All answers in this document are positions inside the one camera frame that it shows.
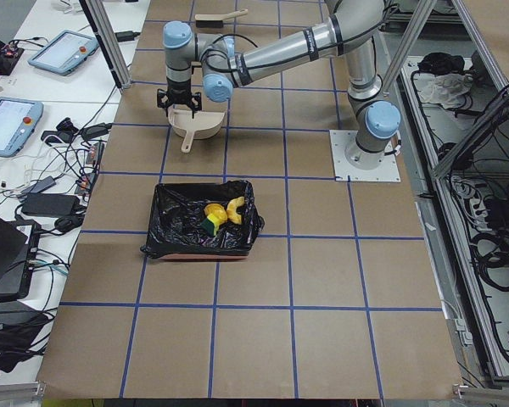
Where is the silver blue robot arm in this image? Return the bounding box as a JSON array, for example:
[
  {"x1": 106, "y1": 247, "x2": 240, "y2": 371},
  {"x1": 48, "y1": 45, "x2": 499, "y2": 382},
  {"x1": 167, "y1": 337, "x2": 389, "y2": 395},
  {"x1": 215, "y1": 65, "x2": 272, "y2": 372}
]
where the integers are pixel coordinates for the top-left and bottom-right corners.
[{"x1": 157, "y1": 1, "x2": 400, "y2": 154}]

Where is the black webcam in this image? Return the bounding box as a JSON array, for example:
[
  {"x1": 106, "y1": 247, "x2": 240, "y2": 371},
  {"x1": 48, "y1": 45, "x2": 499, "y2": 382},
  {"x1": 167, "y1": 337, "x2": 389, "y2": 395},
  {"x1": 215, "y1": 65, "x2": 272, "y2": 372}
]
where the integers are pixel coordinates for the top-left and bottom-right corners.
[{"x1": 41, "y1": 117, "x2": 79, "y2": 145}]

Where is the far teach pendant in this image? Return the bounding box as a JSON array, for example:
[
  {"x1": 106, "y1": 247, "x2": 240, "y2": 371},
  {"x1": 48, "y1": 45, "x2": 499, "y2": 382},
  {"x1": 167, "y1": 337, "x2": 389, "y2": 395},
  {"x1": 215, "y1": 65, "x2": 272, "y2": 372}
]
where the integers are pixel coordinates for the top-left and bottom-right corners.
[{"x1": 28, "y1": 30, "x2": 99, "y2": 75}]

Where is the large black power adapter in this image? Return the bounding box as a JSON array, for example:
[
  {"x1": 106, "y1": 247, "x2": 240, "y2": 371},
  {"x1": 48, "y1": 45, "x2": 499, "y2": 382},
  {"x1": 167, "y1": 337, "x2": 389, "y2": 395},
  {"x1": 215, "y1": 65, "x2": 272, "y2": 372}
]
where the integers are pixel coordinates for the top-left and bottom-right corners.
[{"x1": 21, "y1": 193, "x2": 81, "y2": 217}]

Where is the black trash bin bag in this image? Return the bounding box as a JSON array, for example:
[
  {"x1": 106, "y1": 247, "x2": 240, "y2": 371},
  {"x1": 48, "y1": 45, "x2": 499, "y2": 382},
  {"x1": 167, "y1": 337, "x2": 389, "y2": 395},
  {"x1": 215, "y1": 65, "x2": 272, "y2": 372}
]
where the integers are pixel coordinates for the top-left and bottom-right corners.
[{"x1": 140, "y1": 180, "x2": 265, "y2": 259}]

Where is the crumpled white cloth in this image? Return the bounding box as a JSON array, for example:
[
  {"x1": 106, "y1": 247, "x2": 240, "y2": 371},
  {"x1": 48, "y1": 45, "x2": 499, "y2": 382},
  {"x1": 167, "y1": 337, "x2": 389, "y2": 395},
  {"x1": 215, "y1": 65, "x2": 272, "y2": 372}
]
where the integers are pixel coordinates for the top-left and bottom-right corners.
[{"x1": 419, "y1": 73, "x2": 473, "y2": 109}]

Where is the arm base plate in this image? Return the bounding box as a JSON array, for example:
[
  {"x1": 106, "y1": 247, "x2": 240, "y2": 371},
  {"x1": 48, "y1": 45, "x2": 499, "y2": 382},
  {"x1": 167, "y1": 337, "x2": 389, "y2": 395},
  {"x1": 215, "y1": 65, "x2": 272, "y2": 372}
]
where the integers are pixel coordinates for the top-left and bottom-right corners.
[{"x1": 329, "y1": 130, "x2": 401, "y2": 183}]

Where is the yellow green sponge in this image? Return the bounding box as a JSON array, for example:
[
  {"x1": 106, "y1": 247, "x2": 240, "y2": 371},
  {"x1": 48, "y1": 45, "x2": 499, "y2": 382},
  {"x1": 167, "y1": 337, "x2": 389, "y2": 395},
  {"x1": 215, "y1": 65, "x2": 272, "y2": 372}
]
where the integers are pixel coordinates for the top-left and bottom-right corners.
[{"x1": 200, "y1": 214, "x2": 227, "y2": 236}]

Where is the teach pendant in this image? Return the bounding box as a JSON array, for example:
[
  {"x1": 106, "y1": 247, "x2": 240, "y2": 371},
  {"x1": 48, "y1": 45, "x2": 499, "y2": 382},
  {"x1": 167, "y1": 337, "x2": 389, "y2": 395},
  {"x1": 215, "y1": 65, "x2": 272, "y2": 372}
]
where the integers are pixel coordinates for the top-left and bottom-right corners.
[
  {"x1": 0, "y1": 97, "x2": 44, "y2": 158},
  {"x1": 28, "y1": 30, "x2": 99, "y2": 75}
]

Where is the near teach pendant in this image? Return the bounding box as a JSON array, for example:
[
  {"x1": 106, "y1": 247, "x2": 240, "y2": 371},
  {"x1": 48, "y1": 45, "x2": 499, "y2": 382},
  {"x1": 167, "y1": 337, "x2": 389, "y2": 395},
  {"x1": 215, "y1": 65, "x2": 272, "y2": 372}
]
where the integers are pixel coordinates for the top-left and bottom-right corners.
[{"x1": 0, "y1": 97, "x2": 44, "y2": 158}]

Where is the beige plastic dustpan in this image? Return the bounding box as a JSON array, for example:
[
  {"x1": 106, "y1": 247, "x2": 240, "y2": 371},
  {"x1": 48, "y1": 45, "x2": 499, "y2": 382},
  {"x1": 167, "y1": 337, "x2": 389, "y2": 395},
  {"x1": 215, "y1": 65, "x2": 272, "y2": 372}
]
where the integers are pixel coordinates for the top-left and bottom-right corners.
[{"x1": 168, "y1": 108, "x2": 225, "y2": 153}]

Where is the aluminium frame post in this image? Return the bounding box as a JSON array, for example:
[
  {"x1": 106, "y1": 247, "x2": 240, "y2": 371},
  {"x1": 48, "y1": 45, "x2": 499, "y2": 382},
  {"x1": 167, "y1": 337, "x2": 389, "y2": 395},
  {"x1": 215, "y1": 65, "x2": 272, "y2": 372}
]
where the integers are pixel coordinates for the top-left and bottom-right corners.
[{"x1": 80, "y1": 0, "x2": 131, "y2": 89}]

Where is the left side aluminium frame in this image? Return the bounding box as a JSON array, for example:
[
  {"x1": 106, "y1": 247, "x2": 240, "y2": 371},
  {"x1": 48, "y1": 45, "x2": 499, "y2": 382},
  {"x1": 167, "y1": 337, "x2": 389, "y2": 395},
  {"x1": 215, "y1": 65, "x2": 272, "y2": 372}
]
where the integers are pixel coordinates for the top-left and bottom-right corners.
[{"x1": 378, "y1": 1, "x2": 509, "y2": 388}]

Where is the white hand brush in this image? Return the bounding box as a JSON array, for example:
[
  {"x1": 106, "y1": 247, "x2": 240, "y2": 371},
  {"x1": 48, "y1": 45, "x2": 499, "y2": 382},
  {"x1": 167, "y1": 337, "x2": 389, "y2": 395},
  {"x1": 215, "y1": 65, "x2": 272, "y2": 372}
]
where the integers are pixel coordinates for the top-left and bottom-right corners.
[{"x1": 194, "y1": 8, "x2": 249, "y2": 28}]

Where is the black laptop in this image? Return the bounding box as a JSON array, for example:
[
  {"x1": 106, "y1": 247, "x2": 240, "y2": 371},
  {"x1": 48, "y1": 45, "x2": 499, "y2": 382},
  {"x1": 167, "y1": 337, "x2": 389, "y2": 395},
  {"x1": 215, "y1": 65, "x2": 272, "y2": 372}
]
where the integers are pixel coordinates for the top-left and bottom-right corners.
[{"x1": 0, "y1": 218, "x2": 42, "y2": 303}]

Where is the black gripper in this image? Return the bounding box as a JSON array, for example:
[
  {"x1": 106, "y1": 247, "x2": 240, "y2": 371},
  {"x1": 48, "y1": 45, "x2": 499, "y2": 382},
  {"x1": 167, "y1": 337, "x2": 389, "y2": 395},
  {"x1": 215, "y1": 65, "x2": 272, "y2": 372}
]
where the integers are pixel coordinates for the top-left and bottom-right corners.
[{"x1": 156, "y1": 80, "x2": 203, "y2": 118}]

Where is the orange bread roll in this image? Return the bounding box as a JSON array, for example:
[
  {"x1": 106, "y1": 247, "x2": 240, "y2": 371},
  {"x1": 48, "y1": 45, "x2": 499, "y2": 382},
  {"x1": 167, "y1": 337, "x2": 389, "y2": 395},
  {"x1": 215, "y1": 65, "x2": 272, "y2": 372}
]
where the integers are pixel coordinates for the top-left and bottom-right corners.
[{"x1": 204, "y1": 203, "x2": 228, "y2": 223}]

